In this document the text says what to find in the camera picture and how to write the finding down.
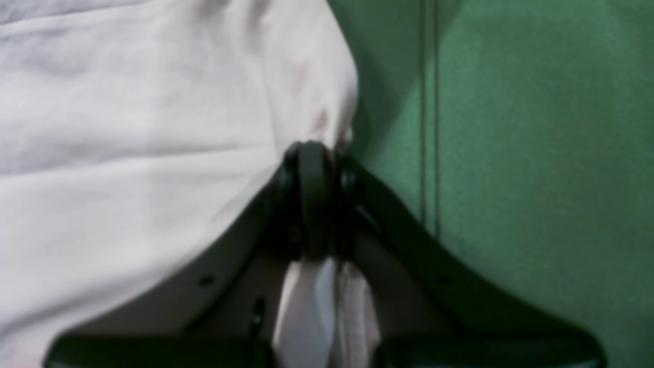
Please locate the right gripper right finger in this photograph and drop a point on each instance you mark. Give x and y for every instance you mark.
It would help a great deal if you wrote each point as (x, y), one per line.
(430, 308)

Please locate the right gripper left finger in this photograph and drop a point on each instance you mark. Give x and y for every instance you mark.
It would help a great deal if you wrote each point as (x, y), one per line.
(220, 309)

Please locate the pink t-shirt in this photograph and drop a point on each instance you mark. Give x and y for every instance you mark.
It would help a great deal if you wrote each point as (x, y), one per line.
(132, 131)

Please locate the grey-green table cloth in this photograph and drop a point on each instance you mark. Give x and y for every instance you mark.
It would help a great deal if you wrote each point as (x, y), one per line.
(519, 133)

